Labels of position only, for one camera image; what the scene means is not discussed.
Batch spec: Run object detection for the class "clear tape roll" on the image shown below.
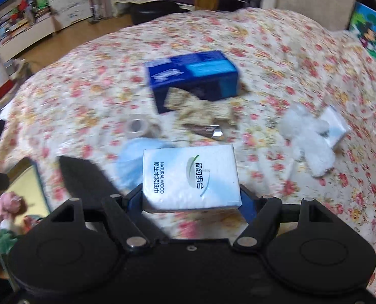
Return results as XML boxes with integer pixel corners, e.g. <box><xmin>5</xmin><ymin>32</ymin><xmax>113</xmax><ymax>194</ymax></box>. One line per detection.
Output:
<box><xmin>126</xmin><ymin>118</ymin><xmax>161</xmax><ymax>140</ymax></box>

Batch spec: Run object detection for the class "brown hair clip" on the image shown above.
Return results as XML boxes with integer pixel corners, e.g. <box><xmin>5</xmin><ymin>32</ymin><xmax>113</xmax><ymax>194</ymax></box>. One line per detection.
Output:
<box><xmin>185</xmin><ymin>123</ymin><xmax>225</xmax><ymax>139</ymax></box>

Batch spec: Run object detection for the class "small white blue packet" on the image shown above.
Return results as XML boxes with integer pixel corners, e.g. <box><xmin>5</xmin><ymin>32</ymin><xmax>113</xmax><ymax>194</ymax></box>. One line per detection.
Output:
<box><xmin>321</xmin><ymin>106</ymin><xmax>350</xmax><ymax>149</ymax></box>

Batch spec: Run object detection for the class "cartoon printed picture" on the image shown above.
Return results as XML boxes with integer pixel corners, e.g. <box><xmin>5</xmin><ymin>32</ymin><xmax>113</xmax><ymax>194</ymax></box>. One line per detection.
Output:
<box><xmin>349</xmin><ymin>2</ymin><xmax>376</xmax><ymax>67</ymax></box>

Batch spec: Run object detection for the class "white plush toy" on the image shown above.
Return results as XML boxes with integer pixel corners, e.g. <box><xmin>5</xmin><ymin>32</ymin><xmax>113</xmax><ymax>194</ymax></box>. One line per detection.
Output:
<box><xmin>278</xmin><ymin>104</ymin><xmax>337</xmax><ymax>178</ymax></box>

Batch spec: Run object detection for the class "black stool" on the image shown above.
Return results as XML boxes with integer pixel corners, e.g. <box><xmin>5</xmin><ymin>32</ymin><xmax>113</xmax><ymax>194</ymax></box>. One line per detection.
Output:
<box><xmin>130</xmin><ymin>3</ymin><xmax>191</xmax><ymax>25</ymax></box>

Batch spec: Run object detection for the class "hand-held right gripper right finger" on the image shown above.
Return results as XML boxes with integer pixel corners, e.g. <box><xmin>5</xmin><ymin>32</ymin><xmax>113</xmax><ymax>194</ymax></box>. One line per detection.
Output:
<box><xmin>232</xmin><ymin>184</ymin><xmax>337</xmax><ymax>253</ymax></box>

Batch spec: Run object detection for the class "green knitted item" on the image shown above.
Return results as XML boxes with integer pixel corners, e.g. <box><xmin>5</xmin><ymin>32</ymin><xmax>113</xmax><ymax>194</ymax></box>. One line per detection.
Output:
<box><xmin>0</xmin><ymin>218</ymin><xmax>33</xmax><ymax>255</ymax></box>

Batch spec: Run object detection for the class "pink cloth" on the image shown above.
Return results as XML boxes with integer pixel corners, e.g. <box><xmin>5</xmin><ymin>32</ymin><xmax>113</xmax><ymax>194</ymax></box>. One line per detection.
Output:
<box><xmin>0</xmin><ymin>192</ymin><xmax>28</xmax><ymax>220</ymax></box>

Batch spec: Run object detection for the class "white tissue pack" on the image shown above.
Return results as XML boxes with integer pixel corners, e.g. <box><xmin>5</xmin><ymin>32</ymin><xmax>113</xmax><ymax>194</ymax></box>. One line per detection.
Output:
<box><xmin>143</xmin><ymin>143</ymin><xmax>242</xmax><ymax>213</ymax></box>

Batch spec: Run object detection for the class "beige lace item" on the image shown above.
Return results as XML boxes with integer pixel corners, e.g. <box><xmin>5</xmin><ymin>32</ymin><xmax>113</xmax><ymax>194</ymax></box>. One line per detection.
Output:
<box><xmin>166</xmin><ymin>89</ymin><xmax>239</xmax><ymax>127</ymax></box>

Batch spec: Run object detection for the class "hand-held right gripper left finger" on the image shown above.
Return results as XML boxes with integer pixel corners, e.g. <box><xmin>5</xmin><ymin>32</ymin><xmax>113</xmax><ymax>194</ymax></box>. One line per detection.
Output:
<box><xmin>47</xmin><ymin>184</ymin><xmax>152</xmax><ymax>254</ymax></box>

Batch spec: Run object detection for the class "blue cardboard box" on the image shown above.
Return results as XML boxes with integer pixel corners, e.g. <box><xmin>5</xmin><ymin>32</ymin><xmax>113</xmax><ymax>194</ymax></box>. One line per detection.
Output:
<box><xmin>145</xmin><ymin>50</ymin><xmax>239</xmax><ymax>115</ymax></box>

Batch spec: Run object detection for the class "teal tin tray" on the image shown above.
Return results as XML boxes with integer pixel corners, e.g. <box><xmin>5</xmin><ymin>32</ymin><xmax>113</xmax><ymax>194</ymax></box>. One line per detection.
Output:
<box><xmin>0</xmin><ymin>158</ymin><xmax>52</xmax><ymax>292</ymax></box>

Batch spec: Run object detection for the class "shelf with books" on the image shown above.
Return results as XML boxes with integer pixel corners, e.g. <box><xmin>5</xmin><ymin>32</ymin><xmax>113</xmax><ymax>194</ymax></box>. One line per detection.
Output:
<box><xmin>0</xmin><ymin>0</ymin><xmax>54</xmax><ymax>61</ymax></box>

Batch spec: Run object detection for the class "white cabinet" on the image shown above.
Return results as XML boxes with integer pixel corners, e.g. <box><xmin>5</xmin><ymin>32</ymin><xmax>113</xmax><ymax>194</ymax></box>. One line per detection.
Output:
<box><xmin>44</xmin><ymin>0</ymin><xmax>92</xmax><ymax>29</ymax></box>

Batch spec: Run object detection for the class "blue face mask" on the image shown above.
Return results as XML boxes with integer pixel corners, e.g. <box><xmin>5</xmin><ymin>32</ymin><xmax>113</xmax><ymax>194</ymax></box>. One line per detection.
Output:
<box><xmin>116</xmin><ymin>138</ymin><xmax>163</xmax><ymax>194</ymax></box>

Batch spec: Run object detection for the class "floral bedspread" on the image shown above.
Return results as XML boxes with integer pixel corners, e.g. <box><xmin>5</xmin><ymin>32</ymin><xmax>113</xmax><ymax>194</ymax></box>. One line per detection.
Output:
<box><xmin>0</xmin><ymin>6</ymin><xmax>376</xmax><ymax>304</ymax></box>

